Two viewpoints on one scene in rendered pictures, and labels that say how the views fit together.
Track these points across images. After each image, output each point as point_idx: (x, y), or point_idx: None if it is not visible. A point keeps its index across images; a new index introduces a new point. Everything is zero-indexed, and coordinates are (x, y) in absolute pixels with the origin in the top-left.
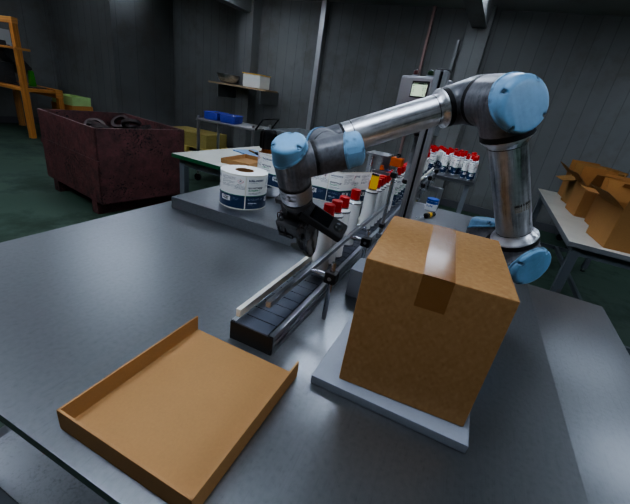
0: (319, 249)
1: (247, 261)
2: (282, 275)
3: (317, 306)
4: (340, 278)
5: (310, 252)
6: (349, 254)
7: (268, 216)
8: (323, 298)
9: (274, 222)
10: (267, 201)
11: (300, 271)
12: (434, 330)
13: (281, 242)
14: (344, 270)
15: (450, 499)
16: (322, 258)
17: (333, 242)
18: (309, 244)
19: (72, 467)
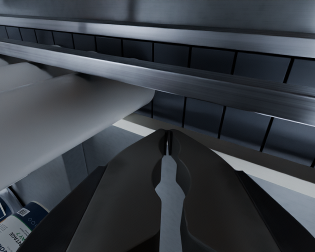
0: (109, 110)
1: (167, 207)
2: (314, 192)
3: (284, 27)
4: (115, 21)
5: (205, 155)
6: (36, 30)
7: (50, 197)
8: (227, 27)
9: (56, 189)
10: (25, 198)
11: (182, 124)
12: None
13: (84, 163)
14: (89, 20)
15: None
16: (197, 80)
17: (43, 76)
18: (220, 214)
19: None
